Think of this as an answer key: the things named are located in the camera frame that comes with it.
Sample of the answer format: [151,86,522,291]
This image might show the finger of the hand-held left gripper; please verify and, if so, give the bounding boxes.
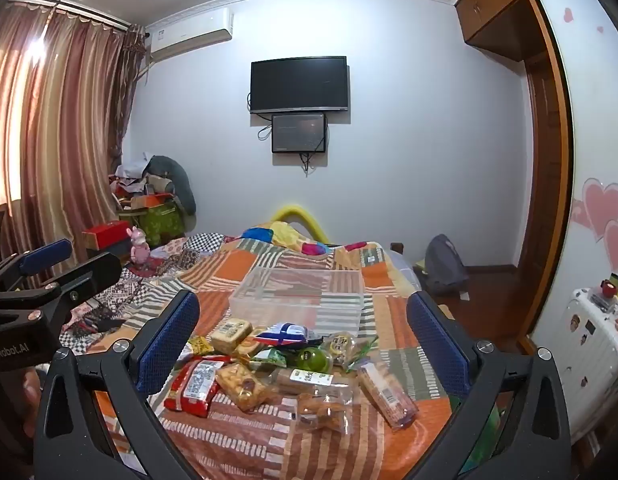
[45,252,122,320]
[0,239,74,283]

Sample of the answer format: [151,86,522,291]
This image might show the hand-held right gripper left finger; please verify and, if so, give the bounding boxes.
[33,289,210,480]

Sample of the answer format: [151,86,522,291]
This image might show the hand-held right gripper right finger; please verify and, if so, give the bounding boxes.
[406,290,572,480]

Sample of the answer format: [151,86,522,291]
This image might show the tan bread packet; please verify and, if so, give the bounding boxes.
[210,319,253,356]

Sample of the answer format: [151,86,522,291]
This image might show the long biscuit packet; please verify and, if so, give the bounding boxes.
[358,362,420,432]

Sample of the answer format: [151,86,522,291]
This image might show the yellow cookie packet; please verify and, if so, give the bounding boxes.
[216,362,273,413]

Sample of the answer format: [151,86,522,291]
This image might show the round pastry packet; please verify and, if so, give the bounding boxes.
[321,332,371,367]

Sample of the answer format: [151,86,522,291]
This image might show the blue white striped snack packet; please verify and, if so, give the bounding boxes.
[254,322,322,349]

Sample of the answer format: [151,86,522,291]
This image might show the green round cake packet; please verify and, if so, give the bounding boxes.
[295,347,335,375]

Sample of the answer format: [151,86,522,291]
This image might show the clear fried pastry packet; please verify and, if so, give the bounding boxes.
[295,392,355,434]

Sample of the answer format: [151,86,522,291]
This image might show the clear plastic storage container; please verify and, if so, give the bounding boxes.
[228,266,366,337]

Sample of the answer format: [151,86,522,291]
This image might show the person's left hand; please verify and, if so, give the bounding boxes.
[23,367,46,413]

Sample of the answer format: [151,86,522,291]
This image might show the small yellow snack packet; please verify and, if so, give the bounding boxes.
[188,336,216,358]

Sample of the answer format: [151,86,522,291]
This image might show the checkered patterned sheet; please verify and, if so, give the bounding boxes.
[59,232,230,348]

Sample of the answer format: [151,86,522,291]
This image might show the red box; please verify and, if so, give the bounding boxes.
[83,220,134,252]

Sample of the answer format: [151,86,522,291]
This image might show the red snack packet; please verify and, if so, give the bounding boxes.
[164,356,233,418]

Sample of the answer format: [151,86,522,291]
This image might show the pink plush toy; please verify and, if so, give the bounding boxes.
[128,226,152,266]

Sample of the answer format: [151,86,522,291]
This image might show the grey backpack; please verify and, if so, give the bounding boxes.
[423,234,470,297]

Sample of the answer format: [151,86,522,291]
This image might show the orange pastry packet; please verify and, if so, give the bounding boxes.
[236,337,270,362]

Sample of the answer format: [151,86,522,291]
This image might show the green snack packet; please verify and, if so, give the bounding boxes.
[250,349,290,372]

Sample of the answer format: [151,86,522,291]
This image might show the pile of clutter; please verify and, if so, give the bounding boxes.
[109,160,177,202]

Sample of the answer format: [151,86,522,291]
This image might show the white suitcase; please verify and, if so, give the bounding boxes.
[532,285,618,442]

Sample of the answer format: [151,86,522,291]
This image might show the striped pink curtain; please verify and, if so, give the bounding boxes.
[0,0,147,281]

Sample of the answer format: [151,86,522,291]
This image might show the blue yellow colourful blanket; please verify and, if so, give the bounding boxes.
[241,220,370,257]

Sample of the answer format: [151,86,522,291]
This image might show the yellow foam tube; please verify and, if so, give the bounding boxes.
[270,203,331,243]

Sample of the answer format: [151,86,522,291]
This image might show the small red toy figure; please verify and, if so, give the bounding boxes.
[596,272,618,302]

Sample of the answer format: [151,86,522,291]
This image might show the white air conditioner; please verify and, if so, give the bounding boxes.
[148,7,235,64]

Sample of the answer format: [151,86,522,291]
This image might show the white door pink hearts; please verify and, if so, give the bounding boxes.
[532,0,618,361]

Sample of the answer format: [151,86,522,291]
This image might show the small black wall monitor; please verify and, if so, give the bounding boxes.
[271,113,328,154]

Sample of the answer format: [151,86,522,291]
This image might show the black wall television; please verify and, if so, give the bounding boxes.
[250,56,350,115]

